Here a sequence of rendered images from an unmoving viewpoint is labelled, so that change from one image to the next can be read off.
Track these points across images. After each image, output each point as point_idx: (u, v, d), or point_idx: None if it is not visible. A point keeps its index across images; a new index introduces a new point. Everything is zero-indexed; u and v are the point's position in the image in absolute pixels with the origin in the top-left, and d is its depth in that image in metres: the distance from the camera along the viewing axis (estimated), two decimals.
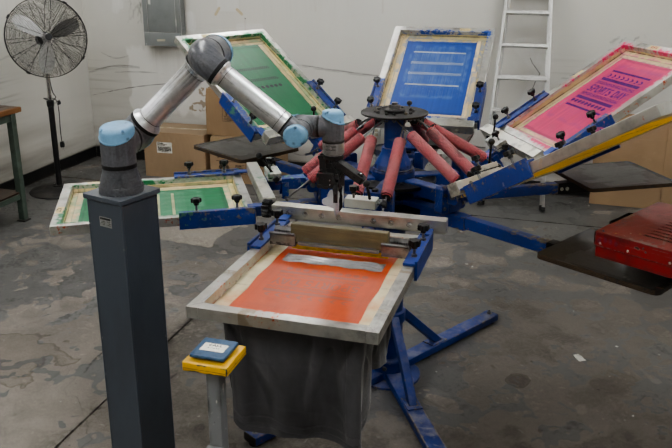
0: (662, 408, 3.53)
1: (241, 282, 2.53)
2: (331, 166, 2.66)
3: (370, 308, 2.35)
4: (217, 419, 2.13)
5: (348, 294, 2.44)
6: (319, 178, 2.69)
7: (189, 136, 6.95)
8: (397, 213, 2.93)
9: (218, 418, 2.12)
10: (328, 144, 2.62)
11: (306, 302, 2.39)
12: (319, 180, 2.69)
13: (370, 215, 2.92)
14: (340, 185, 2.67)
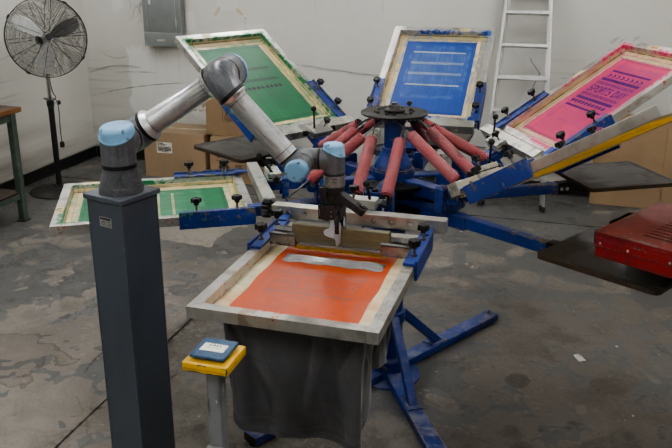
0: (662, 408, 3.53)
1: (241, 282, 2.53)
2: (332, 198, 2.69)
3: (370, 308, 2.35)
4: (217, 419, 2.13)
5: (348, 294, 2.44)
6: (320, 209, 2.72)
7: (189, 136, 6.95)
8: (397, 213, 2.93)
9: (218, 418, 2.12)
10: (329, 177, 2.65)
11: (306, 302, 2.39)
12: (321, 211, 2.72)
13: (370, 215, 2.92)
14: (341, 216, 2.70)
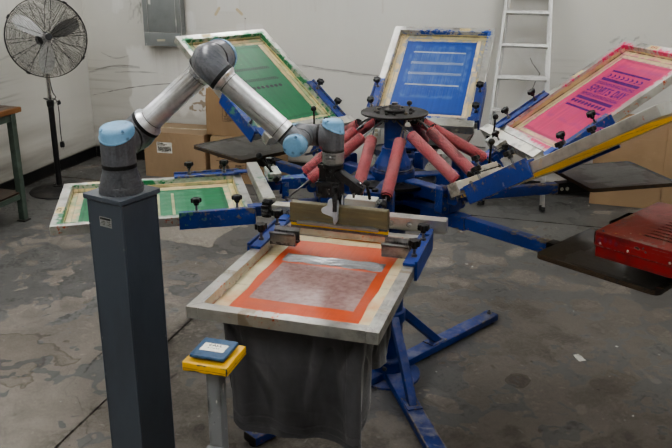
0: (662, 408, 3.53)
1: (241, 282, 2.53)
2: (331, 175, 2.66)
3: (370, 308, 2.35)
4: (217, 419, 2.13)
5: None
6: (318, 187, 2.69)
7: (189, 136, 6.95)
8: (397, 213, 2.93)
9: (218, 418, 2.12)
10: (328, 153, 2.62)
11: (306, 302, 2.39)
12: (319, 188, 2.70)
13: None
14: (339, 194, 2.67)
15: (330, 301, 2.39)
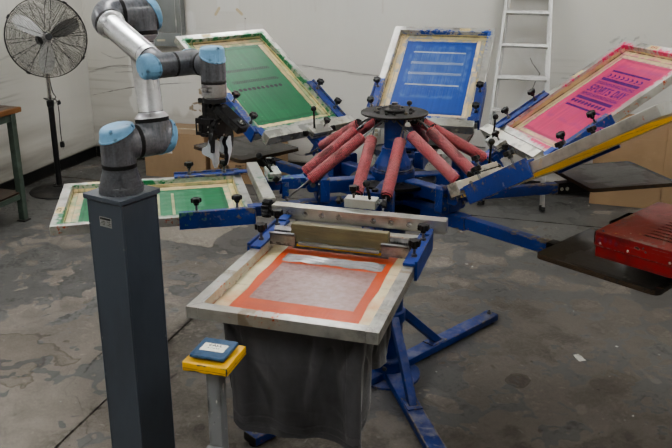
0: (662, 408, 3.53)
1: (241, 282, 2.53)
2: (210, 111, 2.34)
3: (370, 308, 2.35)
4: (217, 419, 2.13)
5: None
6: (200, 124, 2.38)
7: (189, 136, 6.95)
8: (397, 213, 2.93)
9: (218, 418, 2.12)
10: (204, 85, 2.30)
11: (306, 302, 2.39)
12: (201, 126, 2.39)
13: (370, 215, 2.92)
14: (220, 133, 2.34)
15: (330, 301, 2.39)
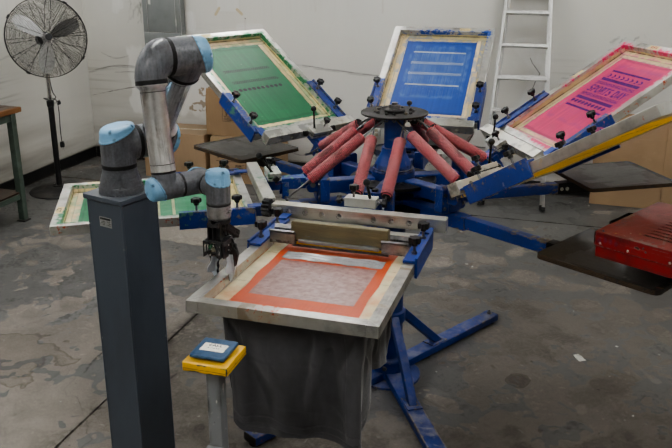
0: (662, 408, 3.53)
1: (241, 278, 2.53)
2: (224, 230, 2.41)
3: (370, 303, 2.34)
4: (217, 419, 2.13)
5: None
6: (217, 249, 2.38)
7: (189, 136, 6.95)
8: (397, 212, 2.93)
9: (218, 418, 2.12)
10: (228, 206, 2.38)
11: (306, 297, 2.38)
12: (216, 251, 2.39)
13: (370, 214, 2.92)
14: None
15: (330, 297, 2.39)
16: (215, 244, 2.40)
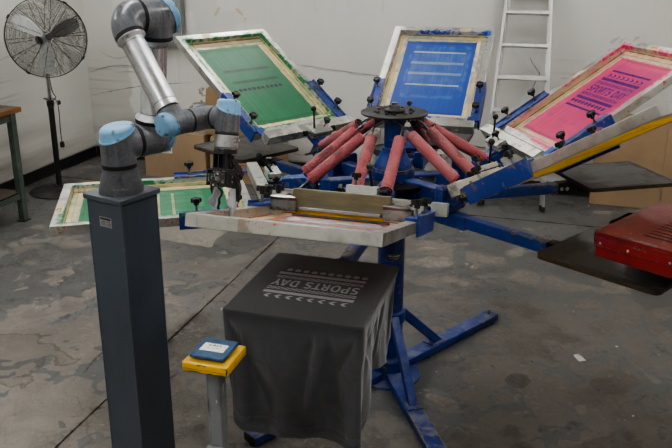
0: (662, 408, 3.53)
1: None
2: (229, 161, 2.41)
3: None
4: (217, 419, 2.13)
5: None
6: (221, 177, 2.37)
7: (189, 136, 6.95)
8: None
9: (218, 418, 2.12)
10: (236, 135, 2.39)
11: None
12: (220, 179, 2.37)
13: None
14: None
15: None
16: (219, 173, 2.38)
